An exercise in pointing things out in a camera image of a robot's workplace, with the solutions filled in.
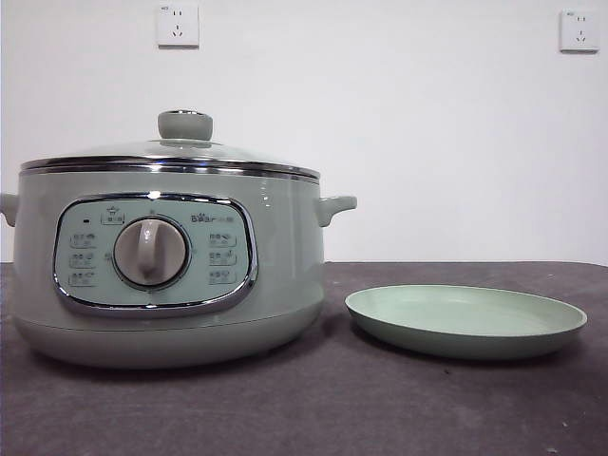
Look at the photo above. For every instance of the pale green electric steamer pot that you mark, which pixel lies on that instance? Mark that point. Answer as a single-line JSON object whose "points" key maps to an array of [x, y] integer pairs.
{"points": [[285, 266]]}

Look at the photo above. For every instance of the pale green round plate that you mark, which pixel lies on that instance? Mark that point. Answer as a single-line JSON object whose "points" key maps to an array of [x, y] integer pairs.
{"points": [[465, 309]]}

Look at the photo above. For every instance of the white wall socket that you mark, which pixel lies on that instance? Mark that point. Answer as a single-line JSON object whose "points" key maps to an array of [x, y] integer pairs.
{"points": [[178, 26], [579, 31]]}

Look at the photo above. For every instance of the glass lid with green knob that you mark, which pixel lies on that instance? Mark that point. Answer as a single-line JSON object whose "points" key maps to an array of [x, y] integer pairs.
{"points": [[184, 126]]}

